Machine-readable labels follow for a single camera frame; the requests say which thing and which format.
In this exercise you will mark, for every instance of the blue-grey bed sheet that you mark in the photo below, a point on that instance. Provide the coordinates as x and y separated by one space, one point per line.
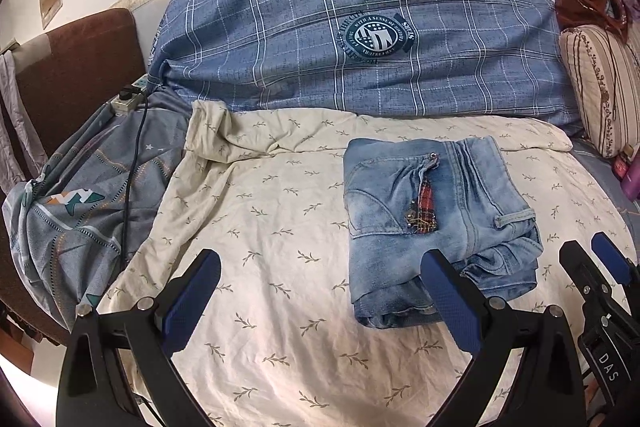
595 167

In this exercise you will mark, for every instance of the cream leaf-print bedsheet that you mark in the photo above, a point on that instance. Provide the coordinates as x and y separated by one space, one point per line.
280 227

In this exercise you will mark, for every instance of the brown upholstered headboard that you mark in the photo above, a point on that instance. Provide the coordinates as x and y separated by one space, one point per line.
85 57

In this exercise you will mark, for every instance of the purple bottle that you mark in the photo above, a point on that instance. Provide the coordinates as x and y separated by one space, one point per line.
634 182

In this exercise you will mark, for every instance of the black plug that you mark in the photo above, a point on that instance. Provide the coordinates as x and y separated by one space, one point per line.
129 96

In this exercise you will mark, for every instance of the striped beige pillow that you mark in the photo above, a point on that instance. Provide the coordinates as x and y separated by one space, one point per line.
605 87

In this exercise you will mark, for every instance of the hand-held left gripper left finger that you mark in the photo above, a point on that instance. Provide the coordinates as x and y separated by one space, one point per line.
192 297

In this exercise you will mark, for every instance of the blue denim pants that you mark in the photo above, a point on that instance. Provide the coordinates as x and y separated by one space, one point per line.
390 197

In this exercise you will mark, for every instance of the grey patterned blanket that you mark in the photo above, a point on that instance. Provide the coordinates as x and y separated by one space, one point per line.
75 232

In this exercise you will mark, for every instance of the white power strip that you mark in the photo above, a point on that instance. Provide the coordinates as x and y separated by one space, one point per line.
120 107

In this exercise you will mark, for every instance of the purple cloth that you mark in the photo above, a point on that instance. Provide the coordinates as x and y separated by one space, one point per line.
627 4

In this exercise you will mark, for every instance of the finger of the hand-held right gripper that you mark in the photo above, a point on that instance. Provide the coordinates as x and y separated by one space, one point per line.
612 257
580 267

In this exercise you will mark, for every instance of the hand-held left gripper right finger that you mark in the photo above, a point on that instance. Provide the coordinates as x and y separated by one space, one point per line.
450 302

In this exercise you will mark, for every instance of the blue checked blanket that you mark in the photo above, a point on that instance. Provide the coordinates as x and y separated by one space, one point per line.
280 57

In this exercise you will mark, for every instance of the grey hanging cloth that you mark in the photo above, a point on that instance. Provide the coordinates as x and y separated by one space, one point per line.
15 127

